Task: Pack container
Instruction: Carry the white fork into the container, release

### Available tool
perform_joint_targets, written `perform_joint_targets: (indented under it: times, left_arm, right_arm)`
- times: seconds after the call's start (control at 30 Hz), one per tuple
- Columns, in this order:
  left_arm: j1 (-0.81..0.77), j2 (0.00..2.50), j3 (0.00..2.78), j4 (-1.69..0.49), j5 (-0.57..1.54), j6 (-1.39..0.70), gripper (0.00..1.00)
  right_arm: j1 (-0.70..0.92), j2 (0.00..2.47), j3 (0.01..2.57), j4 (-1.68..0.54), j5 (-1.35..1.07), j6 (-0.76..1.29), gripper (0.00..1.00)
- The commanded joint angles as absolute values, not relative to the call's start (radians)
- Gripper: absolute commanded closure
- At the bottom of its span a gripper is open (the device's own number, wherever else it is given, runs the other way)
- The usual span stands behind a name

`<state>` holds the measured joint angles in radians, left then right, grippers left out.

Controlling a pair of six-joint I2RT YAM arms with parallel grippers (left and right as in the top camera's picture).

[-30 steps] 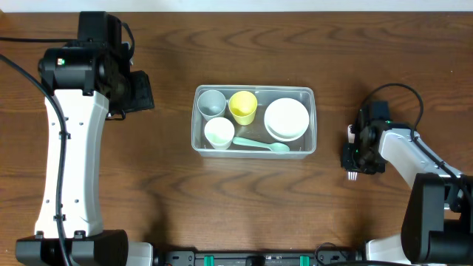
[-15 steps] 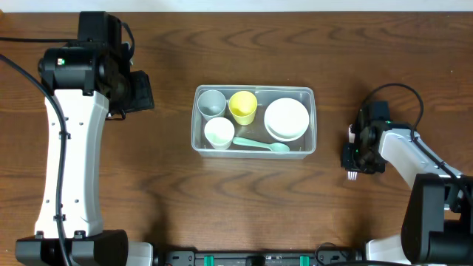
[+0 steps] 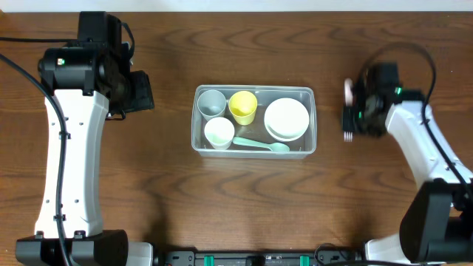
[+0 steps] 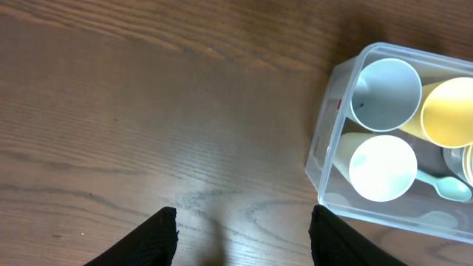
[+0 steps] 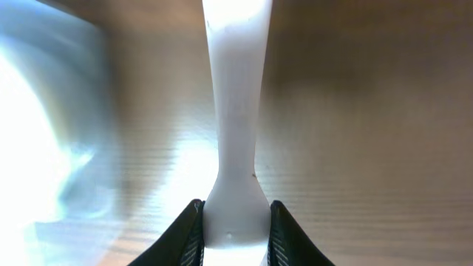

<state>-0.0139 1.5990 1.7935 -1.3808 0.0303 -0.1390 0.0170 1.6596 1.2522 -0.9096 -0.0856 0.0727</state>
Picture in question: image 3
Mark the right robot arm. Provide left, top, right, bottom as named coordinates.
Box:
left=341, top=63, right=472, bottom=265

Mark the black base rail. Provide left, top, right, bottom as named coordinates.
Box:
left=152, top=244, right=364, bottom=266

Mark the white plastic bowl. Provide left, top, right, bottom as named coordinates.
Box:
left=264, top=98, right=310, bottom=142

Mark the mint green plastic spoon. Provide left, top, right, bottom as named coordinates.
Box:
left=232, top=137, right=290, bottom=152

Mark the pink plastic fork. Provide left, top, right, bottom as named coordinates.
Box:
left=342, top=78, right=354, bottom=142

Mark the grey plastic cup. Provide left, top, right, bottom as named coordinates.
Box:
left=197, top=89, right=227, bottom=121

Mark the white plastic cup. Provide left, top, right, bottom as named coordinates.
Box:
left=204, top=117, right=235, bottom=150

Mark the clear plastic container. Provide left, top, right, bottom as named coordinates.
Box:
left=191, top=84, right=317, bottom=160

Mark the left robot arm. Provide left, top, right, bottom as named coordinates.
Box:
left=16, top=11, right=154, bottom=265

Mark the yellow plastic cup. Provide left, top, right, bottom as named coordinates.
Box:
left=228, top=91, right=258, bottom=126

